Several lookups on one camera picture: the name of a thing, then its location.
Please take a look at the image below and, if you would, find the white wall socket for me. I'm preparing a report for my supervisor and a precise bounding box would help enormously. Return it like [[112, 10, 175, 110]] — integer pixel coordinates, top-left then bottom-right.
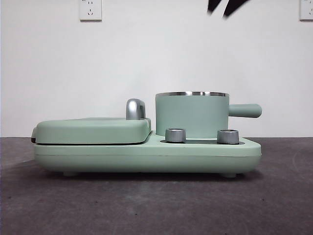
[[299, 0, 313, 21], [79, 0, 102, 22]]

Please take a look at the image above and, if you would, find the silver control knob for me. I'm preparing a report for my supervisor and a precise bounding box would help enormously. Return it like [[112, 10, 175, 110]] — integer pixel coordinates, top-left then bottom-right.
[[217, 129, 240, 144], [165, 128, 187, 143]]

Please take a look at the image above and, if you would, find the silver griddle lid handle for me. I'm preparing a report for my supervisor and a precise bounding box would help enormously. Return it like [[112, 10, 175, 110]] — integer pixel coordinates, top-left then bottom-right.
[[126, 98, 147, 120]]

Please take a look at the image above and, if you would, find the mint green griddle lid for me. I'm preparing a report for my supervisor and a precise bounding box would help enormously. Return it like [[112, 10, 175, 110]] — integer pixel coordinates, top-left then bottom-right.
[[31, 117, 152, 145]]

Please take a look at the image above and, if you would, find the mint green pot with handle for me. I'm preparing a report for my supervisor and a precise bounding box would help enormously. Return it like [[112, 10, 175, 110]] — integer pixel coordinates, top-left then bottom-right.
[[155, 91, 263, 137]]

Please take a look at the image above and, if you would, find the mint green breakfast machine base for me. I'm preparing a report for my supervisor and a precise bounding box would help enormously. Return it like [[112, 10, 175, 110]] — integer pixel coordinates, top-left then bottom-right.
[[33, 131, 262, 177]]

